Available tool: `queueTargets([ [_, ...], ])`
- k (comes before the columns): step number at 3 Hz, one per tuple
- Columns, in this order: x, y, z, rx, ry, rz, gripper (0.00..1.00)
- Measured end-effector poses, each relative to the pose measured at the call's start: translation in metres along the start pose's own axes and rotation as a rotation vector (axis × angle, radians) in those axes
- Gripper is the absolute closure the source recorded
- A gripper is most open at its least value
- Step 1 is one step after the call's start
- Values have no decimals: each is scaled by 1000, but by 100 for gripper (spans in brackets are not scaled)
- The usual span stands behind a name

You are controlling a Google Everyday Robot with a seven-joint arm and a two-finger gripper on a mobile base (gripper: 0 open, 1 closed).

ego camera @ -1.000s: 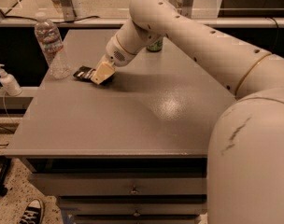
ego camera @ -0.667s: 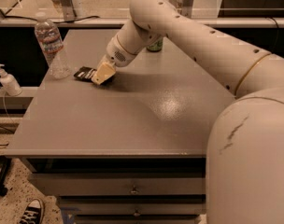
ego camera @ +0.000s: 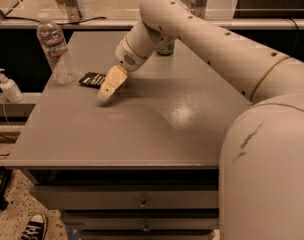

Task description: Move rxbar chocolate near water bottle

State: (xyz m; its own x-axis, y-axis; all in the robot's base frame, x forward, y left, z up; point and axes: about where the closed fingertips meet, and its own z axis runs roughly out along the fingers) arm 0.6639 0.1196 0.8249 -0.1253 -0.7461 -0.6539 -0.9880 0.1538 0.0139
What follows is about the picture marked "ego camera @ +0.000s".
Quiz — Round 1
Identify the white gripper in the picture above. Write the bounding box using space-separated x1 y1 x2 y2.
97 38 147 102

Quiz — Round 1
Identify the black rxbar chocolate wrapper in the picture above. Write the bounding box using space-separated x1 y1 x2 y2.
79 72 106 89

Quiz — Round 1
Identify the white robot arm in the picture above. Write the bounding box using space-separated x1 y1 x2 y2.
98 0 304 240

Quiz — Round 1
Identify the clear plastic water bottle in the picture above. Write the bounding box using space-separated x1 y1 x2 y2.
37 13 76 85

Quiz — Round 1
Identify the white pump sanitizer bottle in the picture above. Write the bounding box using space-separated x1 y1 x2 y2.
0 68 24 103

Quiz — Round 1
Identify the green soda can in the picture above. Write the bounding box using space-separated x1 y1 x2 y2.
157 41 175 56

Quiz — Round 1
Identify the grey drawer cabinet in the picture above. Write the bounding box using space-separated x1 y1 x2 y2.
5 30 253 240

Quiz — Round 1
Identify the top grey drawer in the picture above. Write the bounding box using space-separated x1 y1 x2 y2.
31 185 219 210

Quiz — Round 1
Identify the grey drawer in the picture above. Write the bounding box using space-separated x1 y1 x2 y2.
80 230 214 240
61 209 218 231
31 185 219 210

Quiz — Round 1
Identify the middle grey drawer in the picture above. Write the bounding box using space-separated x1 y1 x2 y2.
61 209 218 231

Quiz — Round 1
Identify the bottom grey drawer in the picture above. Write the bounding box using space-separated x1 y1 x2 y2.
80 230 214 240

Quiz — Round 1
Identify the black white sneaker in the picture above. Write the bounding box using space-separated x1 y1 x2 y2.
19 213 47 240

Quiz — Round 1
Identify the black floor stand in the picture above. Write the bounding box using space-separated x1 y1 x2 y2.
0 167 14 214

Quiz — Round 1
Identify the black cable on ledge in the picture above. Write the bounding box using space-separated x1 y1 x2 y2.
1 15 108 26

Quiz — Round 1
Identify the white thin cable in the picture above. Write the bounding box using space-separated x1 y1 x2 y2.
1 97 20 135

